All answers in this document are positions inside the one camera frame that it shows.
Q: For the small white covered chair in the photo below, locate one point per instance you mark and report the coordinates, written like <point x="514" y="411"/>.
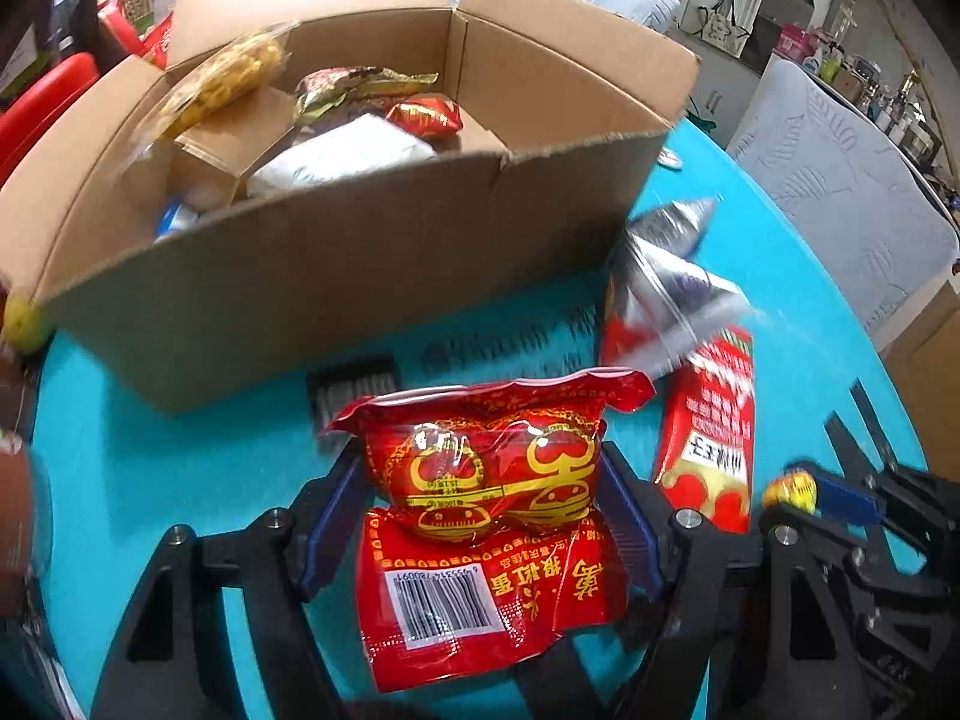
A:
<point x="637" y="4"/>

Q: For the yellow green citrus fruit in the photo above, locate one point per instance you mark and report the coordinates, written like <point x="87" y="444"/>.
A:
<point x="22" y="326"/>

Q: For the yellow candy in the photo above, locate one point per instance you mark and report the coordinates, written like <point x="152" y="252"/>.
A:
<point x="787" y="493"/>

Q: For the red packet with clear window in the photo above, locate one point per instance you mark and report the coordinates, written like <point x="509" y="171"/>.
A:
<point x="487" y="465"/>

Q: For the silver foil packet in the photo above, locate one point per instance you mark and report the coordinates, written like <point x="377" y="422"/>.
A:
<point x="667" y="270"/>

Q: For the canvas tote bag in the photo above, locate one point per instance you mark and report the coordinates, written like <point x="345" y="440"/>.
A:
<point x="720" y="26"/>

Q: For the black snack pouch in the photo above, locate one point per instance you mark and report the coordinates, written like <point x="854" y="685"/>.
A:
<point x="67" y="7"/>

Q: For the white quilted mattress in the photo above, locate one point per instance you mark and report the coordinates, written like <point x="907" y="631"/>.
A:
<point x="840" y="187"/>

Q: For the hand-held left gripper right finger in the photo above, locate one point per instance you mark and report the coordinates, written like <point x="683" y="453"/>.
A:
<point x="634" y="540"/>

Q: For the red packet with barcode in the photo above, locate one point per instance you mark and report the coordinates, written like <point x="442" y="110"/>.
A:
<point x="465" y="592"/>

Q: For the small red gold packet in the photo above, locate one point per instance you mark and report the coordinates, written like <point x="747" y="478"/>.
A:
<point x="424" y="116"/>

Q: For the red chair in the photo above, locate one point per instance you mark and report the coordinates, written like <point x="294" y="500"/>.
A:
<point x="45" y="105"/>

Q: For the long red snack packet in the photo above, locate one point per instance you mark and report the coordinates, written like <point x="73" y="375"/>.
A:
<point x="709" y="427"/>

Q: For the brown cardboard box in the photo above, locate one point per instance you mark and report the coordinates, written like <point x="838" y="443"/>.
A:
<point x="337" y="292"/>

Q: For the red white triangular packet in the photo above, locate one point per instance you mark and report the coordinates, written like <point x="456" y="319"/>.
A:
<point x="669" y="160"/>

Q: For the clear plastic packet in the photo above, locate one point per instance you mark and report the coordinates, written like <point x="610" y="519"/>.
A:
<point x="337" y="157"/>

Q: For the red plastic bag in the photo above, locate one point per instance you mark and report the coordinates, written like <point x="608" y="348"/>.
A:
<point x="150" y="41"/>

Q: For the green edged nut packet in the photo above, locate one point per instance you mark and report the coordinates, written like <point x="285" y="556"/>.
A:
<point x="345" y="86"/>

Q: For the large cardboard carton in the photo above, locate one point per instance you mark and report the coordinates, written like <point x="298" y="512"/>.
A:
<point x="930" y="367"/>

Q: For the yellow waffle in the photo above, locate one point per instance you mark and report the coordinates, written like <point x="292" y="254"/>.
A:
<point x="225" y="75"/>

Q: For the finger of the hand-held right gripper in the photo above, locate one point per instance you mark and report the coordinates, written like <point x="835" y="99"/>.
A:
<point x="862" y="442"/>
<point x="847" y="499"/>

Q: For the blue and white tube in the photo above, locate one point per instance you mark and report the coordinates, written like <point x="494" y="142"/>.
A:
<point x="176" y="219"/>

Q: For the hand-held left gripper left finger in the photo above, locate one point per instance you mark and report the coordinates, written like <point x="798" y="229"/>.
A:
<point x="330" y="525"/>

